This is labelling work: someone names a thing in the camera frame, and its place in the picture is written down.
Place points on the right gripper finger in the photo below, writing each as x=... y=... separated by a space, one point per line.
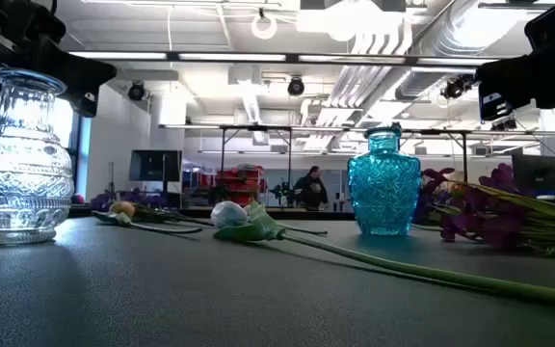
x=504 y=77
x=494 y=106

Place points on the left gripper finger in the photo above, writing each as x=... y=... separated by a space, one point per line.
x=84 y=102
x=85 y=72

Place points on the clear glass vase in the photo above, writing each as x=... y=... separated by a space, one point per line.
x=17 y=168

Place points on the pink tulip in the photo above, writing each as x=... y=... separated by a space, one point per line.
x=122 y=208

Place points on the magenta flower bunch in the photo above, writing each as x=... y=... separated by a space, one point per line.
x=494 y=226

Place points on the large white tulip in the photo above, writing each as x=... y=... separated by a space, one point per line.
x=229 y=214

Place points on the blue glass vase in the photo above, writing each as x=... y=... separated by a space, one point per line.
x=383 y=193

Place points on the thin black tripod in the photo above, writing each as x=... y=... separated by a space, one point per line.
x=111 y=188

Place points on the black monitor on stand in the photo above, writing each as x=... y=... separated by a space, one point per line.
x=154 y=166

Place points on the small red ball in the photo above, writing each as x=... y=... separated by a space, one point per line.
x=77 y=198

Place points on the long ceiling light bar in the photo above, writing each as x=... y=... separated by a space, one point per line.
x=231 y=57

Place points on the red storage bin rack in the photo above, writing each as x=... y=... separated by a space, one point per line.
x=239 y=185

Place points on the person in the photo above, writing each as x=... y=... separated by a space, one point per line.
x=311 y=190

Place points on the black table mat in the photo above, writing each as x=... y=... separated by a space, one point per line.
x=210 y=299

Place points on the silver ventilation duct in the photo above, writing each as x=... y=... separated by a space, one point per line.
x=451 y=34

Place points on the black metal workstation frame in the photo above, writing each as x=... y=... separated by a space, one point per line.
x=258 y=128

